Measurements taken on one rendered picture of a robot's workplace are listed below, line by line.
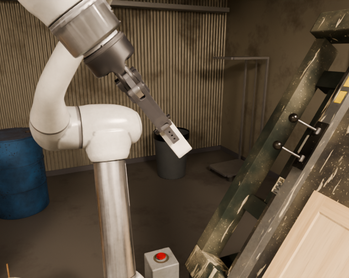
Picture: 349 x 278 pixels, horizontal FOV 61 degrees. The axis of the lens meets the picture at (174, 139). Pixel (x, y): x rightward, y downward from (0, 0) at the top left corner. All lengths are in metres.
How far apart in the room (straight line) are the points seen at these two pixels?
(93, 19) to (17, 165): 3.15
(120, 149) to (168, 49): 4.02
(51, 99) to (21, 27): 3.75
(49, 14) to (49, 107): 0.35
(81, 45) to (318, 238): 0.96
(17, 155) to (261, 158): 2.68
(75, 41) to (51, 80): 0.27
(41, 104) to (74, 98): 3.78
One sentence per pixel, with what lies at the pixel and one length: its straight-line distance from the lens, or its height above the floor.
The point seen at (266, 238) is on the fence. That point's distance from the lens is 1.26.
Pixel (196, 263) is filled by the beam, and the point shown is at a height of 0.86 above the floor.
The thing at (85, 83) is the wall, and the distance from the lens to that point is 4.52.
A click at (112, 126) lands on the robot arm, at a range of 0.90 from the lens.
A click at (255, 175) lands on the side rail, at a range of 1.41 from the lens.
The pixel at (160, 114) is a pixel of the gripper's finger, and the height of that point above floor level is 1.69.
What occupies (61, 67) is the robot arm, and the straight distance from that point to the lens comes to 0.69.
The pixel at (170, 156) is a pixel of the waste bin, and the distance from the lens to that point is 4.14.
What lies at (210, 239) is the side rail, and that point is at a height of 0.96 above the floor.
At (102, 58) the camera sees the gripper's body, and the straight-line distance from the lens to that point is 0.45.
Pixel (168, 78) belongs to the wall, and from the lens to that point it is 4.87.
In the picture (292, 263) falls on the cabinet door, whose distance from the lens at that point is 1.18.
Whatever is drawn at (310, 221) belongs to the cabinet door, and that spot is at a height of 1.22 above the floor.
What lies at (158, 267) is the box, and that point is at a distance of 1.33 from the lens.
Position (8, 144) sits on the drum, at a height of 0.86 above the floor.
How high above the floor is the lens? 1.79
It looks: 17 degrees down
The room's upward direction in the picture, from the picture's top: straight up
